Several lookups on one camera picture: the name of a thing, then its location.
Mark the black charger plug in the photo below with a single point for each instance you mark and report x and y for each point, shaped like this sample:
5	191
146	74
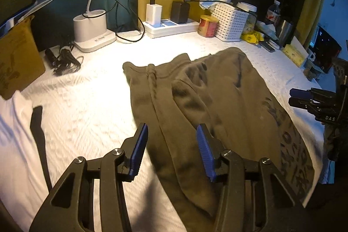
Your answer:
179	13

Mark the clear plastic water bottle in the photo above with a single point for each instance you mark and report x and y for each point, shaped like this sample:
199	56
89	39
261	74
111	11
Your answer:
273	13

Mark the black appliance with lights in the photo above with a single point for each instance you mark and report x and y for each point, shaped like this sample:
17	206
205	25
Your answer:
326	50

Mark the white perforated plastic basket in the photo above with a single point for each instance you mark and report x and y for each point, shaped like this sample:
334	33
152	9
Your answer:
229	21

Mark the clear snack jar white lid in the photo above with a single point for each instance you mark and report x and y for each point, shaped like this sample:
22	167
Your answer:
248	22

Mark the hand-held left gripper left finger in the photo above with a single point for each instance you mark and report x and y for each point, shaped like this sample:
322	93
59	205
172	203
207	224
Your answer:
138	151

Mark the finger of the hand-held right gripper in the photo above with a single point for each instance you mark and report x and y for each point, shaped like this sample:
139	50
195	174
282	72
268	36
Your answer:
301	104
299	93

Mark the steel tumbler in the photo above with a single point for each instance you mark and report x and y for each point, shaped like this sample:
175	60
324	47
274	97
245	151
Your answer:
284	32

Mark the white desk lamp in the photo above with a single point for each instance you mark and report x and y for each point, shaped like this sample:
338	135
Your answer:
89	28

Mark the red tin can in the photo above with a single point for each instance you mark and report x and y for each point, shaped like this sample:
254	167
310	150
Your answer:
208	26

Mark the yellow snack bag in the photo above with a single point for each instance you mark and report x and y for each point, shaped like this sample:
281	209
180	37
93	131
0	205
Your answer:
251	36

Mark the dark smartphone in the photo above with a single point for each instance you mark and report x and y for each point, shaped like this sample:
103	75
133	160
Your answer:
266	46

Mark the white charger plug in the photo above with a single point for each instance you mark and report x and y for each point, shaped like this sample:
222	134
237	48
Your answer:
154	14

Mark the brown cardboard box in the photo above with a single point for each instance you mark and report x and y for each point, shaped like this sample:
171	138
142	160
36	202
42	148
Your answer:
19	58

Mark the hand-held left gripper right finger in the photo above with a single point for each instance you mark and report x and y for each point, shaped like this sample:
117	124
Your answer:
206	153

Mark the white power strip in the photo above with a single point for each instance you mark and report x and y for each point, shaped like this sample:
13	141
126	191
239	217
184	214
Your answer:
174	29

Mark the white cloth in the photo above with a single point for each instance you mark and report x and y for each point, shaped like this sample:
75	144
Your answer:
16	134

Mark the dark olive t-shirt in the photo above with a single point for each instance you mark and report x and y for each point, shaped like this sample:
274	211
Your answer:
231	90

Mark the wet wipes pack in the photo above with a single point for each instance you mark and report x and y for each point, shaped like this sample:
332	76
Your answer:
267	29

